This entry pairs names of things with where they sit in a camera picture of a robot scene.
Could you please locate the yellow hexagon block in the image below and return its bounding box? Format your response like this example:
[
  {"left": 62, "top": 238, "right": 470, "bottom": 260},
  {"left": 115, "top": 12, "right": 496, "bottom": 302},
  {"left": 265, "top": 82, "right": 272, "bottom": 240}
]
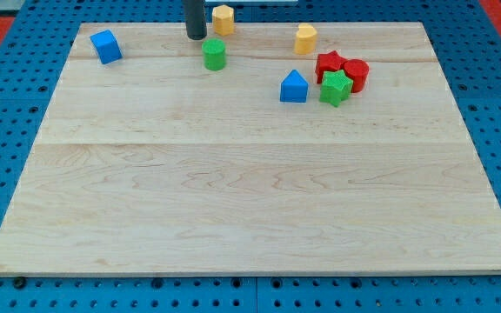
[{"left": 212, "top": 4, "right": 235, "bottom": 36}]

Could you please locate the red cylinder block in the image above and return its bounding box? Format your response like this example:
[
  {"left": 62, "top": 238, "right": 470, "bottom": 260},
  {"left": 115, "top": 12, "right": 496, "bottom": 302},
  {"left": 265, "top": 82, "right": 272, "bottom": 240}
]
[{"left": 343, "top": 59, "right": 370, "bottom": 93}]

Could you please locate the blue cube block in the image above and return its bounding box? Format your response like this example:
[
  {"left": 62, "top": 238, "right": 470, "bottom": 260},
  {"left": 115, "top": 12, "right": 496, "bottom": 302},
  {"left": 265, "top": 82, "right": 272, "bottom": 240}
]
[{"left": 90, "top": 30, "right": 123, "bottom": 64}]

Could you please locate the blue triangle house block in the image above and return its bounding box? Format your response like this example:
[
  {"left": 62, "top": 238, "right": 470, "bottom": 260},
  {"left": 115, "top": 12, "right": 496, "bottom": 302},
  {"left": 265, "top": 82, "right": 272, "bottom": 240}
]
[{"left": 279, "top": 70, "right": 309, "bottom": 103}]

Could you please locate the red star block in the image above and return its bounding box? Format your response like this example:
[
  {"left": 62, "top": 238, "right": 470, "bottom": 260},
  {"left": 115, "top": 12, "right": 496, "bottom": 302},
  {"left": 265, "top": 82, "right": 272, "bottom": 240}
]
[{"left": 315, "top": 50, "right": 347, "bottom": 83}]

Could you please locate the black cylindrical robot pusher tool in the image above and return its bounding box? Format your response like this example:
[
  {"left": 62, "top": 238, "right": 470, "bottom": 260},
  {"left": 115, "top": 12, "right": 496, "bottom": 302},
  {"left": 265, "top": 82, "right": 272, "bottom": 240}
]
[{"left": 182, "top": 0, "right": 207, "bottom": 40}]

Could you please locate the light wooden board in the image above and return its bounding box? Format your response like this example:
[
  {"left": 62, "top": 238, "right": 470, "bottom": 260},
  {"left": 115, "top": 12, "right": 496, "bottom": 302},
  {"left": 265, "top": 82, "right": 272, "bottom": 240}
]
[{"left": 0, "top": 22, "right": 501, "bottom": 277}]

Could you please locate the green cylinder block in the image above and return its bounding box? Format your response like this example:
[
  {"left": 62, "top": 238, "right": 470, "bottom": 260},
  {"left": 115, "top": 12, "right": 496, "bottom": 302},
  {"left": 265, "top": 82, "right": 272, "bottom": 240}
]
[{"left": 202, "top": 38, "right": 226, "bottom": 70}]

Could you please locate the yellow heart block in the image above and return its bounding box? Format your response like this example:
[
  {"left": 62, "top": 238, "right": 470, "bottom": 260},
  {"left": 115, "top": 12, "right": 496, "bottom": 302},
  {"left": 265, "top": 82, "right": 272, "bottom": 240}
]
[{"left": 293, "top": 23, "right": 317, "bottom": 55}]

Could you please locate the green star block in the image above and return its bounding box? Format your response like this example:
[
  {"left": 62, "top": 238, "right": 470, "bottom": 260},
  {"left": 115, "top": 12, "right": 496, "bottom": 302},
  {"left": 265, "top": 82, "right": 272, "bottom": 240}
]
[{"left": 319, "top": 70, "right": 354, "bottom": 107}]

